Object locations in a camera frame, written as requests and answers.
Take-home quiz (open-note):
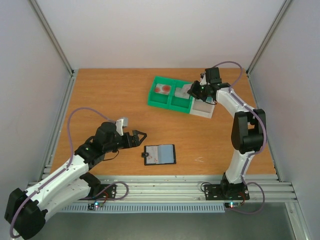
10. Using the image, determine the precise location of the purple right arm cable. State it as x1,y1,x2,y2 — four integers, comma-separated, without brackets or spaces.
212,60,268,215

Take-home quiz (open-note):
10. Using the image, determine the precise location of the controller board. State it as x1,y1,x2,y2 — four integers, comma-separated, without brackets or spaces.
87,202,104,211
224,201,244,209

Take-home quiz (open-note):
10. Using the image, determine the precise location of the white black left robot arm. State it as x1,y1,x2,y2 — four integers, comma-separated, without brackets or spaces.
4,119,147,240

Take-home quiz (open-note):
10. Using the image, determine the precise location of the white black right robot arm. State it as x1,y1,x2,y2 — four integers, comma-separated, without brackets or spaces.
188,67,267,201

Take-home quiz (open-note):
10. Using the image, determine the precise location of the red dotted card in bin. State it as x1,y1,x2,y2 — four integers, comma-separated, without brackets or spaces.
154,83,172,95

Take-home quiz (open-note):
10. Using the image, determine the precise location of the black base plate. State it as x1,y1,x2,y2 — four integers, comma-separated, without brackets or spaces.
204,183,250,201
80,184,117,201

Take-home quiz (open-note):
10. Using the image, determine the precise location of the right controller board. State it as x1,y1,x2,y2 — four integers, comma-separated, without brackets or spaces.
224,201,244,209

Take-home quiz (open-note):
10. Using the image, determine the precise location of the white right bin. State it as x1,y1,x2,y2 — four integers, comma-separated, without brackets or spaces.
189,97,215,119

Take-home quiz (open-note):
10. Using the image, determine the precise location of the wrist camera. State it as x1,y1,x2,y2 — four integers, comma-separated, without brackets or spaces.
199,71,208,86
115,117,128,136

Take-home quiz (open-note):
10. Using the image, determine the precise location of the grey slotted cable duct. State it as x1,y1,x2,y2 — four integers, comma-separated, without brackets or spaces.
61,202,225,214

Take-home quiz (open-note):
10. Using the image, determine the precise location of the green left bin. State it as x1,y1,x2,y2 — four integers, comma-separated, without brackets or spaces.
147,76,176,109

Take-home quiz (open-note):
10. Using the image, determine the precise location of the black leather card holder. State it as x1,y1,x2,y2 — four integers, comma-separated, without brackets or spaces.
141,144,177,166

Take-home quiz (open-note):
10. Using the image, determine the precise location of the grey card in bin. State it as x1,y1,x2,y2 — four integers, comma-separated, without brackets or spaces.
174,87,190,99

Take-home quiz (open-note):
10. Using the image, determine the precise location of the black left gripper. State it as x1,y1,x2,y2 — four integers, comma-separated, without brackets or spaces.
104,130,148,153

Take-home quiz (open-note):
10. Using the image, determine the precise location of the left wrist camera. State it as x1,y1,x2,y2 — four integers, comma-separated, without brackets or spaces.
115,117,128,136

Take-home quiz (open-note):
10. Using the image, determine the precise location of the left controller board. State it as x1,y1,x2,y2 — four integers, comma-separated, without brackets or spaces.
87,202,104,211

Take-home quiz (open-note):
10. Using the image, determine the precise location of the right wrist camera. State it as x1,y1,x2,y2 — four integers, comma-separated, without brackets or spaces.
199,71,208,86

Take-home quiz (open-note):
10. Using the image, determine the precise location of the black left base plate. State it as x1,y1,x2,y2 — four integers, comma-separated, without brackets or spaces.
80,184,117,201

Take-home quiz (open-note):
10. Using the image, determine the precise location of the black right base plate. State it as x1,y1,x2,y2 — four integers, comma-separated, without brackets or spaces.
204,183,250,201

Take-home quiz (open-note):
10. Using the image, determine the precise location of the green bin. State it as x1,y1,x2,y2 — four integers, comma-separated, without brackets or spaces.
147,76,176,109
169,79,194,114

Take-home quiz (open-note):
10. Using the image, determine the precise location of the green middle bin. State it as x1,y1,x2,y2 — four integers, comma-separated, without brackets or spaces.
169,79,194,114

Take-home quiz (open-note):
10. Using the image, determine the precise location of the grey white card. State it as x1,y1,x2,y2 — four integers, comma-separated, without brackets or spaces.
181,83,192,94

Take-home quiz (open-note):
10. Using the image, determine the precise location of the aluminium frame rail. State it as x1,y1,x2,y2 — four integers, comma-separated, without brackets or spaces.
74,174,298,203

